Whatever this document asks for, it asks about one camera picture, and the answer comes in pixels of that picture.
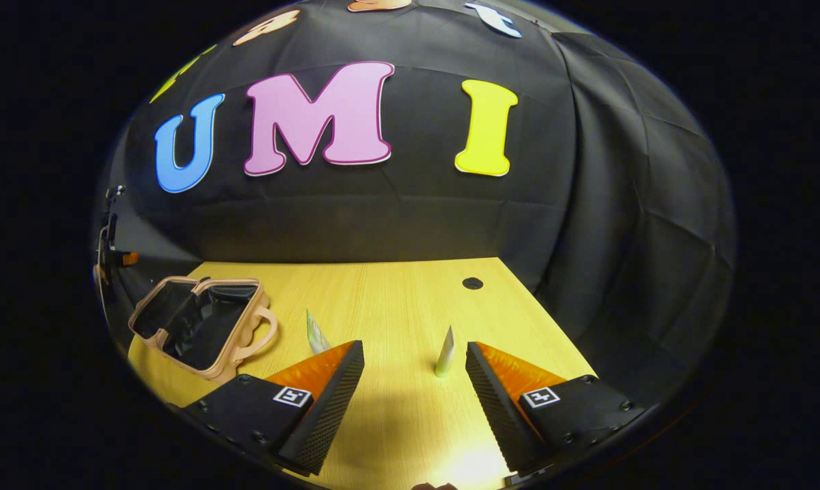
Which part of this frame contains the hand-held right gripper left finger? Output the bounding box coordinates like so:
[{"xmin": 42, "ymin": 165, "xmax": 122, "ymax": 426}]
[{"xmin": 178, "ymin": 340, "xmax": 365, "ymax": 477}]

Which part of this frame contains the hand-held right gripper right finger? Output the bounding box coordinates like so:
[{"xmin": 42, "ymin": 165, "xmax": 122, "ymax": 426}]
[{"xmin": 465, "ymin": 341, "xmax": 645, "ymax": 477}]

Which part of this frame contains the white and green cream tube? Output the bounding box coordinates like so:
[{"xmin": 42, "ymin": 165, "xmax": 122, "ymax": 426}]
[{"xmin": 306, "ymin": 310, "xmax": 332, "ymax": 355}]

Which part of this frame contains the light green cream tube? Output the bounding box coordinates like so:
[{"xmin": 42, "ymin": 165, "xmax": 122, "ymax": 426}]
[{"xmin": 435, "ymin": 325, "xmax": 456, "ymax": 378}]

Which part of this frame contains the pink suitcase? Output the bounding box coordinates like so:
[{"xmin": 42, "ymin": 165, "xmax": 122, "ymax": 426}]
[{"xmin": 128, "ymin": 276, "xmax": 279, "ymax": 382}]

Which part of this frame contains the black backdrop cloth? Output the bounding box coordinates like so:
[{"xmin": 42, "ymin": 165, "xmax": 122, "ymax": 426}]
[{"xmin": 97, "ymin": 0, "xmax": 737, "ymax": 409}]

